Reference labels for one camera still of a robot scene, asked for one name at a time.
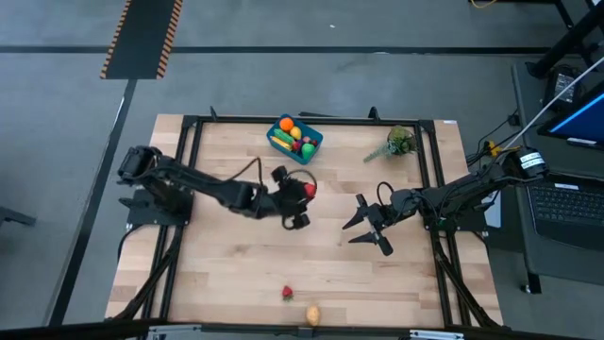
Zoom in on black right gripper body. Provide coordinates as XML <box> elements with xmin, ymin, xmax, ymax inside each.
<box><xmin>357</xmin><ymin>193</ymin><xmax>395</xmax><ymax>257</ymax></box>

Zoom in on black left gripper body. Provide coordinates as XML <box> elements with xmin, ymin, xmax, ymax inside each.
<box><xmin>271</xmin><ymin>164</ymin><xmax>311</xmax><ymax>230</ymax></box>

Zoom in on green toy pea pod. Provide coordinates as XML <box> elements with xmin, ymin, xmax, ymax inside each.
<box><xmin>273</xmin><ymin>127</ymin><xmax>296</xmax><ymax>145</ymax></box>

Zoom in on blue plastic container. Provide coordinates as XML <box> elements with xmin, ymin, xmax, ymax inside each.
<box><xmin>265</xmin><ymin>112</ymin><xmax>325</xmax><ymax>166</ymax></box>

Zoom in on potted succulent plant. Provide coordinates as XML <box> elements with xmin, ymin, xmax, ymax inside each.
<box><xmin>362</xmin><ymin>124</ymin><xmax>419</xmax><ymax>164</ymax></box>

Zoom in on silver aluminium bar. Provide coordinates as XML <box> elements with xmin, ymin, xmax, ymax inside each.
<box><xmin>409</xmin><ymin>329</ymin><xmax>466</xmax><ymax>340</ymax></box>
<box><xmin>146</xmin><ymin>324</ymin><xmax>203</xmax><ymax>340</ymax></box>

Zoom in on black laptop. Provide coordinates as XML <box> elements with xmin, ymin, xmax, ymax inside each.
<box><xmin>511</xmin><ymin>59</ymin><xmax>604</xmax><ymax>295</ymax></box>
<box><xmin>526</xmin><ymin>172</ymin><xmax>604</xmax><ymax>252</ymax></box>

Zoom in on black mat orange striped edges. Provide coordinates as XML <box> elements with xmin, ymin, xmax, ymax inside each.
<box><xmin>99</xmin><ymin>0</ymin><xmax>184</xmax><ymax>80</ymax></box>

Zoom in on black power adapter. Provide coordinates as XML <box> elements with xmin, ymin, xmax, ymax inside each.
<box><xmin>542</xmin><ymin>64</ymin><xmax>585</xmax><ymax>112</ymax></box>

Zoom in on monitor with blue screen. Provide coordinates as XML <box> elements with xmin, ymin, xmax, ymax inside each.
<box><xmin>537</xmin><ymin>92</ymin><xmax>604</xmax><ymax>151</ymax></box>

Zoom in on black stand leg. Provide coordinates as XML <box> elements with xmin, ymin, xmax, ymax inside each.
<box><xmin>526</xmin><ymin>0</ymin><xmax>604</xmax><ymax>79</ymax></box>

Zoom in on dark grey chair leg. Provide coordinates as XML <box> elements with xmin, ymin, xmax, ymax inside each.
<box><xmin>0</xmin><ymin>205</ymin><xmax>38</xmax><ymax>229</ymax></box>

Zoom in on black aluminium table frame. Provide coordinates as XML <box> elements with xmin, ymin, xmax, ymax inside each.
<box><xmin>106</xmin><ymin>106</ymin><xmax>504</xmax><ymax>340</ymax></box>

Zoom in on black power cable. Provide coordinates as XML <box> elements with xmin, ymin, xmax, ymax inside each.
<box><xmin>465</xmin><ymin>108</ymin><xmax>521</xmax><ymax>166</ymax></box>

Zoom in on white cable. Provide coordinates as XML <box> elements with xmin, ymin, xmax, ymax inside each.
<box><xmin>503</xmin><ymin>55</ymin><xmax>604</xmax><ymax>151</ymax></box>

